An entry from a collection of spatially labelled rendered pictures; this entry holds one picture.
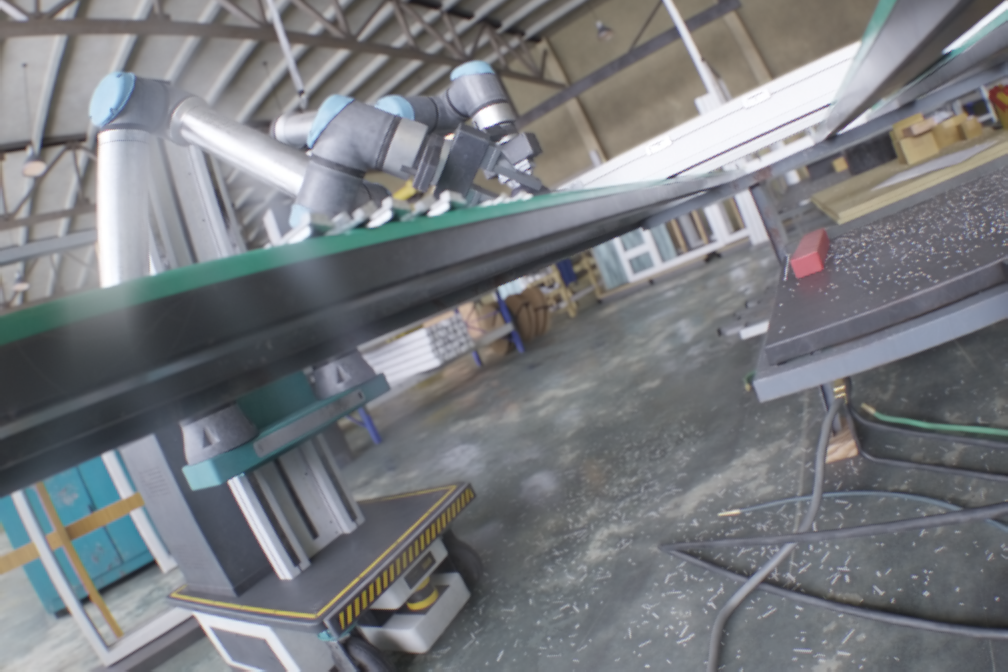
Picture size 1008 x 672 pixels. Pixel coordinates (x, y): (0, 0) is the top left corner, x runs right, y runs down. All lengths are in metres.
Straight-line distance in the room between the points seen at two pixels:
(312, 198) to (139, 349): 0.60
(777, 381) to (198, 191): 1.60
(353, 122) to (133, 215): 0.53
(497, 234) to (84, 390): 0.30
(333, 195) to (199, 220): 0.96
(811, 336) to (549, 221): 0.41
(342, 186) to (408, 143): 0.12
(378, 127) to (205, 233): 1.01
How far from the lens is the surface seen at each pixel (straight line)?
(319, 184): 0.80
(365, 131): 0.79
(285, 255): 0.27
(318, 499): 1.66
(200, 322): 0.24
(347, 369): 1.52
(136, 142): 1.16
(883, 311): 0.74
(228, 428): 1.24
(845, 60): 0.94
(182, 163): 1.79
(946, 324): 0.72
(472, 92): 1.18
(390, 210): 0.32
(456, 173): 0.81
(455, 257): 0.35
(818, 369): 0.71
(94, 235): 2.99
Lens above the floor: 0.80
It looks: level
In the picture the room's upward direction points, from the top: 24 degrees counter-clockwise
